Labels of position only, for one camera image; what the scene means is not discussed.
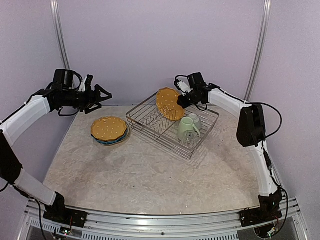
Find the left aluminium corner post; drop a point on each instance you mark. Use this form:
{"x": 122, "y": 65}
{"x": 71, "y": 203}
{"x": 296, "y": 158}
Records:
{"x": 55, "y": 12}

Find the pale green mug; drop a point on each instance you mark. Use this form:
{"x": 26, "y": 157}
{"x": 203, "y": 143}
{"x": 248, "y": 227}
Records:
{"x": 186, "y": 124}

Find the aluminium front rail frame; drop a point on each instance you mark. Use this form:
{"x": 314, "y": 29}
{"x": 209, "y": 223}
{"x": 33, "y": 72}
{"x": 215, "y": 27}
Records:
{"x": 104, "y": 225}

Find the yellow polka dot plate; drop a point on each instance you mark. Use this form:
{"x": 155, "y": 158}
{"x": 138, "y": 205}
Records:
{"x": 108, "y": 128}
{"x": 166, "y": 102}

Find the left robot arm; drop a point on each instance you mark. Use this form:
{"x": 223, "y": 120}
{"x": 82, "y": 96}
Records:
{"x": 68, "y": 89}

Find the aluminium corner post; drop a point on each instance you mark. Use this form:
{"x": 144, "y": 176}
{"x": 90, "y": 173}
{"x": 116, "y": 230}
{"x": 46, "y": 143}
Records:
{"x": 259, "y": 48}
{"x": 55, "y": 12}

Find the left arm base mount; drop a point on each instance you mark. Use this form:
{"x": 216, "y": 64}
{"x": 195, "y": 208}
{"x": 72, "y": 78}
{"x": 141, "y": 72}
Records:
{"x": 70, "y": 217}

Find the cream bird pattern plate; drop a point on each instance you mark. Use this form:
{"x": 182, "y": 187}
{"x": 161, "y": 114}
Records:
{"x": 127, "y": 126}

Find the metal wire dish rack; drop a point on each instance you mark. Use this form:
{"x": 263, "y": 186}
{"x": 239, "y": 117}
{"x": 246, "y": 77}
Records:
{"x": 147, "y": 120}

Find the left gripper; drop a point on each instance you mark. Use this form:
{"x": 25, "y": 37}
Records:
{"x": 90, "y": 99}

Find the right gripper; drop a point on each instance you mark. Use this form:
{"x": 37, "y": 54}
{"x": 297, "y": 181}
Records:
{"x": 183, "y": 103}

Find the right aluminium corner post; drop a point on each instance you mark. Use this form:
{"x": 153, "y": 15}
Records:
{"x": 259, "y": 48}

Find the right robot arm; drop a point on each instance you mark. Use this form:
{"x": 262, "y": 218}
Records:
{"x": 251, "y": 134}

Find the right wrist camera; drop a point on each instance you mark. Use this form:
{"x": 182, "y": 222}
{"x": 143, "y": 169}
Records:
{"x": 181, "y": 85}

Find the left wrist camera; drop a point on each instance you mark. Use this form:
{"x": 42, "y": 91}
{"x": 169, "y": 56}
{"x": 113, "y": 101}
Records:
{"x": 85, "y": 83}

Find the clear glass cup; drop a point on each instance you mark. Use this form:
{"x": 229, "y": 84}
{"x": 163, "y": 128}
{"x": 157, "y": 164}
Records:
{"x": 190, "y": 139}

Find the blue polka dot plate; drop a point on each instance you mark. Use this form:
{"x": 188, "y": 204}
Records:
{"x": 112, "y": 142}

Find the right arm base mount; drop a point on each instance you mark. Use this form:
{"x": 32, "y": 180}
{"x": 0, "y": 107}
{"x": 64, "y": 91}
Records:
{"x": 255, "y": 216}

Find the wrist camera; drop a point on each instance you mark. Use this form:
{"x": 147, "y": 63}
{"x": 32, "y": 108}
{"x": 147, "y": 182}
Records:
{"x": 181, "y": 85}
{"x": 85, "y": 83}

